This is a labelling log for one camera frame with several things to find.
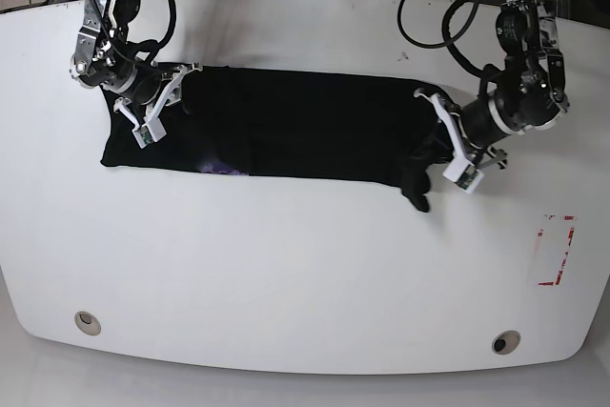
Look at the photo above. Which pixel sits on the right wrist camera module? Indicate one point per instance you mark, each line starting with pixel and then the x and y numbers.
pixel 149 133

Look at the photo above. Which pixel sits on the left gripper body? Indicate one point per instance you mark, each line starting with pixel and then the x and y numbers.
pixel 474 129

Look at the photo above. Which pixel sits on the table cable grommet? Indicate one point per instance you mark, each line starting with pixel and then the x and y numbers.
pixel 87 323
pixel 506 343

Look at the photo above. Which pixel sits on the left table cable grommet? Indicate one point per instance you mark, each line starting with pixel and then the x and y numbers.
pixel 87 323

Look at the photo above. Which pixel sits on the black graphic t-shirt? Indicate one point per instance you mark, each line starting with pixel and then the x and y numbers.
pixel 288 124

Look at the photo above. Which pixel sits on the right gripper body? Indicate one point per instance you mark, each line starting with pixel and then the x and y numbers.
pixel 150 92

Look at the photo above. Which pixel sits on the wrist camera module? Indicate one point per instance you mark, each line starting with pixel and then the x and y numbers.
pixel 464 174
pixel 149 133

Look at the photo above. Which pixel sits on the right table cable grommet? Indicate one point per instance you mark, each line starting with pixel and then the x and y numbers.
pixel 506 343

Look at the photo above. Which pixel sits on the red tape rectangle marking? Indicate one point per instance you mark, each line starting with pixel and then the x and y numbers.
pixel 552 248

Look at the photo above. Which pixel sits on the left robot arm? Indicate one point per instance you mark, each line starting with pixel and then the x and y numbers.
pixel 528 93

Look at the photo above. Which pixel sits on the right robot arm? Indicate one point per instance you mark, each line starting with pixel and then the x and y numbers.
pixel 105 58

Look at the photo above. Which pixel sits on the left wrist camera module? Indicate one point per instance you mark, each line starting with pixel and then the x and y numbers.
pixel 464 174

